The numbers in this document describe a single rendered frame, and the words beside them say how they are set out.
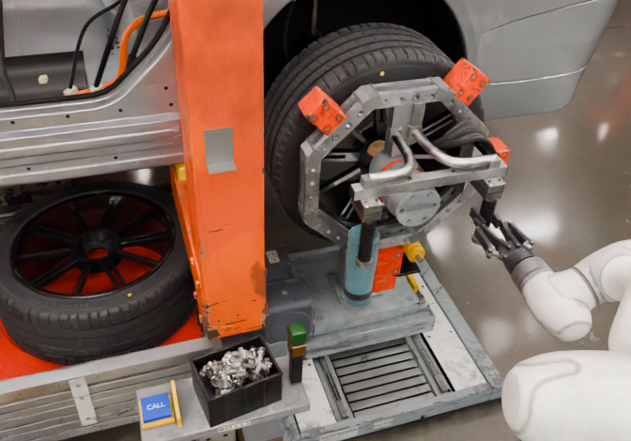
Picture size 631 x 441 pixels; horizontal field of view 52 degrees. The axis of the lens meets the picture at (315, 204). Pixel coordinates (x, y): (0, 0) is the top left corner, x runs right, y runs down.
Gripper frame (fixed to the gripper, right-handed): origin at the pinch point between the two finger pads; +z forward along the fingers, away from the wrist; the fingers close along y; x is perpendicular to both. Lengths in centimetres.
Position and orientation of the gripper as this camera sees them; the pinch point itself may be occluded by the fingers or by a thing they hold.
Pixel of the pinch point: (484, 217)
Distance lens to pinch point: 177.3
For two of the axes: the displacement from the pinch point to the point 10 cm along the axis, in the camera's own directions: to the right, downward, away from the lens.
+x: 0.5, -7.8, -6.2
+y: 9.5, -1.5, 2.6
